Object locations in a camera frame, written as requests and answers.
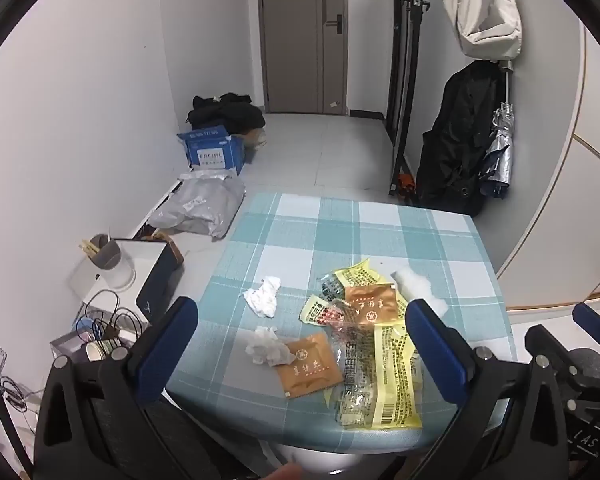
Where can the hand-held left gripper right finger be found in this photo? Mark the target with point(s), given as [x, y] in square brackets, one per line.
[435, 345]

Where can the blue cardboard box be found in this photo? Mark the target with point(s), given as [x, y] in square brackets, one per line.
[212, 155]

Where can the pile of black clothes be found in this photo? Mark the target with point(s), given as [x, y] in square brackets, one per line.
[225, 110]

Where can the grey plastic mailer bag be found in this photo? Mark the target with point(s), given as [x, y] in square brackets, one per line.
[200, 205]

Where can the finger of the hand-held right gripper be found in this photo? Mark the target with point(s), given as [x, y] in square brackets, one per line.
[590, 320]
[542, 340]

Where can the small yellow wrapper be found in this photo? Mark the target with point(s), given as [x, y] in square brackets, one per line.
[312, 310]

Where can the white wardrobe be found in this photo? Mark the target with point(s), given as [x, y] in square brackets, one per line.
[570, 210]

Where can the silver folded umbrella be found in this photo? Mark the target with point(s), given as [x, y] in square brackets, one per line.
[502, 145]

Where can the white tissue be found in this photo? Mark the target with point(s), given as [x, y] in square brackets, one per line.
[265, 347]
[262, 297]

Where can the teal checked tablecloth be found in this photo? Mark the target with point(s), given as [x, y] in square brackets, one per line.
[330, 230]

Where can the coat rack pole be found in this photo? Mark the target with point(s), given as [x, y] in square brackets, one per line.
[506, 85]

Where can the black box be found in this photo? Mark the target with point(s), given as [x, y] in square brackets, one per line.
[157, 285]

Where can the clear wrapper with red dots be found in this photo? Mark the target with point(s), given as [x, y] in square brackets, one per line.
[332, 316]

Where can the white cylinder container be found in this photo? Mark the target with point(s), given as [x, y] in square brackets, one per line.
[117, 275]

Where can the yellow packet with barcode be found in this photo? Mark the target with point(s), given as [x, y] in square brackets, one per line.
[395, 375]

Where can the white cotton wad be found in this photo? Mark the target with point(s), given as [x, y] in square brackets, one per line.
[420, 285]

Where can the grey cup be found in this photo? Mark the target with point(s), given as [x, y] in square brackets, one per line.
[105, 252]

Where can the grey door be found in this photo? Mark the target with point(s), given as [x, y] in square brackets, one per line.
[290, 35]

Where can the black metal frame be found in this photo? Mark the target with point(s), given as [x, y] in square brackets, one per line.
[405, 85]

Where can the brown sachet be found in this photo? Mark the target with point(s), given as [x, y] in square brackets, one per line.
[310, 367]
[372, 305]

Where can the white hanging bag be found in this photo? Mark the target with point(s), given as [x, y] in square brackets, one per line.
[485, 15]

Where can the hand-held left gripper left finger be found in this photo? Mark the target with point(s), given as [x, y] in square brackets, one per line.
[175, 335]

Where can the black coat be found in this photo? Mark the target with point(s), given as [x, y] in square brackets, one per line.
[455, 135]

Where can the torn yellow packet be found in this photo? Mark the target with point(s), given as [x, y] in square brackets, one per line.
[352, 275]

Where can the orange object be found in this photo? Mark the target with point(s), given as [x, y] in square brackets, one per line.
[406, 183]

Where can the brown cardboard box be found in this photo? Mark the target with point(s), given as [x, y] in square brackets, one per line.
[255, 137]

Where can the wooden chopsticks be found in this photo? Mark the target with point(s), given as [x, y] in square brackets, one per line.
[89, 248]

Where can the white flat box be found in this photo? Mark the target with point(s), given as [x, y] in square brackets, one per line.
[135, 260]

